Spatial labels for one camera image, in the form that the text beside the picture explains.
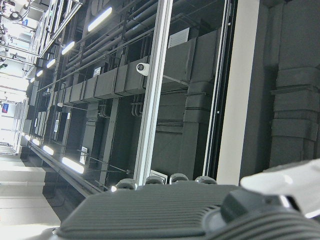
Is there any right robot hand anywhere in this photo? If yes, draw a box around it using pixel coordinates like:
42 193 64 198
32 158 320 240

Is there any grey ventilation duct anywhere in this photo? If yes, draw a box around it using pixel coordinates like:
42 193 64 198
63 29 223 105

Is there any white ceiling beam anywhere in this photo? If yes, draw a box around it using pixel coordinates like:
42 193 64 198
216 0 262 187

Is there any white dome security camera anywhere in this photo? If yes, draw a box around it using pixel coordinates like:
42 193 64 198
136 62 150 76

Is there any aluminium profile post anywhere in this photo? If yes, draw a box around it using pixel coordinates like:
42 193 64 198
133 0 174 187

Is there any thin aluminium rail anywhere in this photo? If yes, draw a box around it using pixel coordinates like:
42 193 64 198
202 0 237 178

